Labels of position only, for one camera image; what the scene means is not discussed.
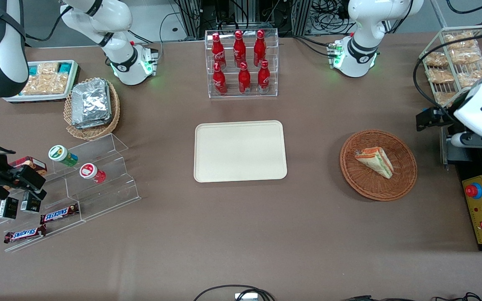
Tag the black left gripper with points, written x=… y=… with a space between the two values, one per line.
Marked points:
x=442 y=118

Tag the triangular sandwich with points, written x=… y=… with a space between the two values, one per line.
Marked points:
x=377 y=163

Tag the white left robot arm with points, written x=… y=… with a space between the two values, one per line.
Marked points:
x=360 y=50

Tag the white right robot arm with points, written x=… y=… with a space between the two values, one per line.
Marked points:
x=115 y=46

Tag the oval tan wicker basket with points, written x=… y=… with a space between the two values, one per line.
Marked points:
x=94 y=133

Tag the round brown wicker basket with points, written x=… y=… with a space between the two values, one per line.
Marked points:
x=370 y=186

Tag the white plastic snack tray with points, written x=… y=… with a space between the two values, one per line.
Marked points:
x=75 y=79

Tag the beige rectangular tray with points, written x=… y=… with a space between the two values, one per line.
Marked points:
x=241 y=150

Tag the small black box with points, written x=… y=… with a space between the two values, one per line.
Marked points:
x=30 y=204
x=8 y=208

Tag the red brown carton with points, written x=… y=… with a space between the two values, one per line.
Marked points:
x=32 y=162

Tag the brown snickers bar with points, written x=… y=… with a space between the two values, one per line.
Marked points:
x=59 y=214
x=24 y=234

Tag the green lidded snack cup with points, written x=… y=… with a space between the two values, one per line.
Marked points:
x=59 y=153

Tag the red lidded snack cup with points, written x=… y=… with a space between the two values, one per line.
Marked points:
x=88 y=171

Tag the black machine housing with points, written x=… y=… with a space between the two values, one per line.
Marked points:
x=471 y=167

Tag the clear acrylic stepped display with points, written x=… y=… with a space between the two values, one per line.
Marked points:
x=111 y=188

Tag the red emergency stop button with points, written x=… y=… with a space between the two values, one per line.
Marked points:
x=473 y=191

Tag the silver foil packet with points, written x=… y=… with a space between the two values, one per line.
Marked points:
x=90 y=102
x=98 y=126

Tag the clear cracker packet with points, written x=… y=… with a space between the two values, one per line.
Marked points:
x=57 y=83
x=36 y=85
x=47 y=69

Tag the red cola bottle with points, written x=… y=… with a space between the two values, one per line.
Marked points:
x=219 y=52
x=219 y=81
x=244 y=80
x=260 y=49
x=239 y=50
x=263 y=78

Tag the clear acrylic bottle rack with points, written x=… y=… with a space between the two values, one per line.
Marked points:
x=206 y=83

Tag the aluminium equipment rack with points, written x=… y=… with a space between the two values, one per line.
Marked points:
x=191 y=16

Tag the small white device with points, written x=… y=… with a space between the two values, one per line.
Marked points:
x=247 y=297

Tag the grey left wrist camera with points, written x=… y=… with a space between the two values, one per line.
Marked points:
x=479 y=141

